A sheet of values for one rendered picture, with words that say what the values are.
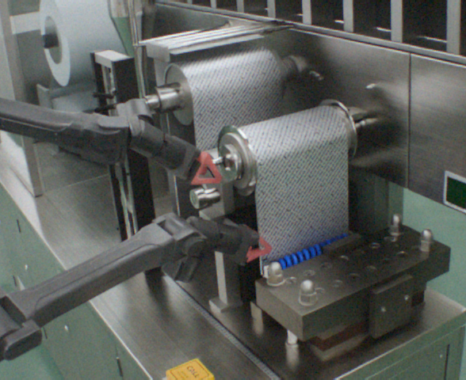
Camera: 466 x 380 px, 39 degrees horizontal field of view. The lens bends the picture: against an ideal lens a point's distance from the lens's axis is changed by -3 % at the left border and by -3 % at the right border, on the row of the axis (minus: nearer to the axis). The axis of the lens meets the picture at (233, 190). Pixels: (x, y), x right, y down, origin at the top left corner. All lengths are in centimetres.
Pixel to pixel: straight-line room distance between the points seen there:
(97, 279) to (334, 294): 46
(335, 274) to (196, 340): 32
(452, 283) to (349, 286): 200
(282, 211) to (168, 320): 36
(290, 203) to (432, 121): 33
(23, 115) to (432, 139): 79
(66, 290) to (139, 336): 42
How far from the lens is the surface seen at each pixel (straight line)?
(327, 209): 146
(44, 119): 125
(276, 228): 139
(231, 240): 130
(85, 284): 109
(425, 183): 142
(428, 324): 145
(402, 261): 141
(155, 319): 151
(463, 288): 328
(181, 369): 132
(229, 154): 133
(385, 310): 136
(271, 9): 175
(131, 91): 151
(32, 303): 105
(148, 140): 124
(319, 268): 139
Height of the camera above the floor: 174
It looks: 24 degrees down
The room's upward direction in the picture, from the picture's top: 5 degrees counter-clockwise
